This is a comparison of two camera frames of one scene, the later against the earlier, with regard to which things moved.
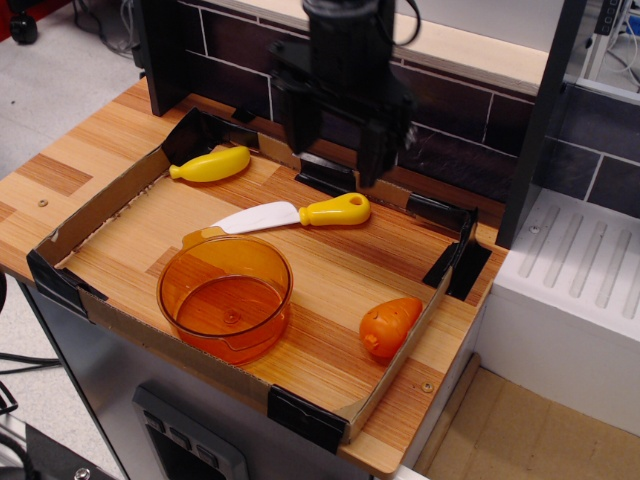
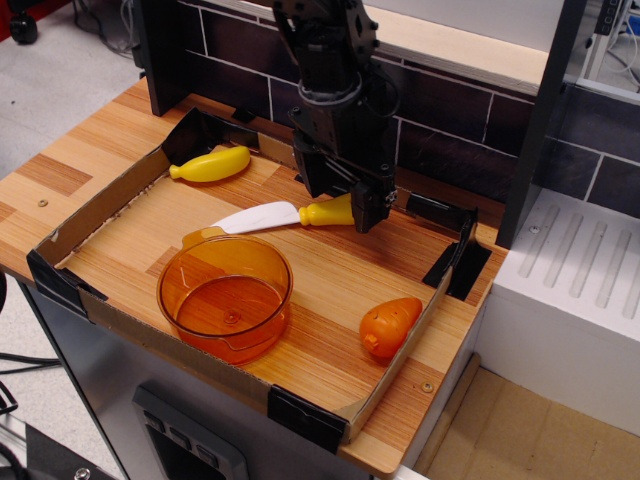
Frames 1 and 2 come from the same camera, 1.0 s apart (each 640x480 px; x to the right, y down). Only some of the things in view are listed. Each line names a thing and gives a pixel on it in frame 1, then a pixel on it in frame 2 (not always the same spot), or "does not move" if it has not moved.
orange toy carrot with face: x=385 y=326 does not move
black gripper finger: x=377 y=150 → x=371 y=205
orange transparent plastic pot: x=226 y=296 does not move
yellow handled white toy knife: x=344 y=209 does not move
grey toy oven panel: x=175 y=444 does not move
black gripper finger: x=303 y=122 → x=323 y=176
